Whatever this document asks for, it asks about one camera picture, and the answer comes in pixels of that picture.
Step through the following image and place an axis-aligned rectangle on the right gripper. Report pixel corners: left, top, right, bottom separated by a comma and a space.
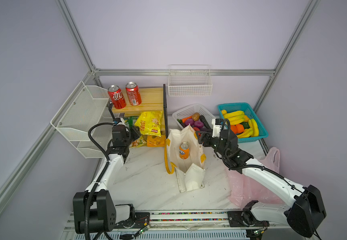
194, 128, 227, 159

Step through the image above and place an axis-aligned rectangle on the yellow chips bag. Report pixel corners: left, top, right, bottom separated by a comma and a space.
134, 111, 163, 137

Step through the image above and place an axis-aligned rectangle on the orange soda can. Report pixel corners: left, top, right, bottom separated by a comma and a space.
179, 142, 190, 160

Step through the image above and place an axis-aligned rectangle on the white canvas tote bag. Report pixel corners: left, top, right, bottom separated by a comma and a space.
164, 126, 206, 193

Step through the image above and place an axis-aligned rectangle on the pink plastic grocery bag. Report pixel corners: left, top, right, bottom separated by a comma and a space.
225, 147, 284, 209

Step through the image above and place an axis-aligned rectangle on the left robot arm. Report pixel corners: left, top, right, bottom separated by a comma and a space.
72, 118, 140, 240

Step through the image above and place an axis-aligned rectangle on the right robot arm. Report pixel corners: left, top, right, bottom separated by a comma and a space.
195, 130, 326, 238

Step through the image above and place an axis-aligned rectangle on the small yellow-green snack bag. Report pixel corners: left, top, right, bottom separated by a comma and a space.
129, 136, 147, 149

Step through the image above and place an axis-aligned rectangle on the green snack bag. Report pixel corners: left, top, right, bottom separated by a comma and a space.
124, 116, 138, 129

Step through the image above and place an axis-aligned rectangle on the purple toy onion right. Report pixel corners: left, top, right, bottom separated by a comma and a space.
193, 120, 204, 129

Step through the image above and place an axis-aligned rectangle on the purple toy onion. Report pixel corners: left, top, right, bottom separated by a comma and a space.
184, 118, 194, 126
193, 120, 204, 129

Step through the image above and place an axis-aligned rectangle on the orange snack packet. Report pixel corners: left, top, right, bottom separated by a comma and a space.
146, 135, 166, 148

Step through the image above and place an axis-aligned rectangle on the dark toy cucumber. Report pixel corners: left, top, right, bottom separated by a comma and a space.
199, 115, 211, 129

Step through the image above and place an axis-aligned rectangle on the purple toy onion left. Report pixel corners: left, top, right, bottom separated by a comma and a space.
184, 118, 194, 126

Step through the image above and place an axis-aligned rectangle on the brown toy potato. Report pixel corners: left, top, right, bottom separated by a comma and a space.
191, 113, 200, 122

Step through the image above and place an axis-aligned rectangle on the white plastic basket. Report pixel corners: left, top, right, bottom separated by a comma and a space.
172, 103, 217, 131

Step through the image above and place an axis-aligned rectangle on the toy orange fruit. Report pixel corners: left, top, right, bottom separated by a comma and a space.
234, 124, 244, 135

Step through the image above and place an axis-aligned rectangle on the yellow toy banana bunch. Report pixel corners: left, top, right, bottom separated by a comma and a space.
223, 111, 245, 125

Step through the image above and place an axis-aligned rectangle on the red cola can right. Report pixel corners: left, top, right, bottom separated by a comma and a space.
125, 82, 142, 106

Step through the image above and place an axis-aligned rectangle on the red cola can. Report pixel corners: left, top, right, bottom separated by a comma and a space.
107, 85, 126, 109
125, 82, 142, 106

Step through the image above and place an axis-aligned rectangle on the teal plastic basket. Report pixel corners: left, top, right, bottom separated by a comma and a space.
218, 103, 268, 143

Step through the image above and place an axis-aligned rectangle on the red cola can left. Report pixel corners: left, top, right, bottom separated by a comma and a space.
107, 85, 126, 109

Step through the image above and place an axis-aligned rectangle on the yellow toy banana right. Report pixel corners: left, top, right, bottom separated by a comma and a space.
248, 119, 259, 137

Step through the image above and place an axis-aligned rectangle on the white mesh tiered rack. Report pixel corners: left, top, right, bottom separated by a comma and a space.
50, 82, 111, 159

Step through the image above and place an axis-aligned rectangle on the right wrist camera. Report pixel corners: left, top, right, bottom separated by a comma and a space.
211, 118, 223, 137

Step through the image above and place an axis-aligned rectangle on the wooden black-frame shelf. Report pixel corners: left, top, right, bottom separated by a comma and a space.
112, 85, 168, 136

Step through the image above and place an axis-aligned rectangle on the white wire wall basket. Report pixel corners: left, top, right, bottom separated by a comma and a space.
168, 65, 213, 97

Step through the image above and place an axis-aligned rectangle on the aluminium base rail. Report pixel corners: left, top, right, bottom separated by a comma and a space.
60, 208, 319, 240

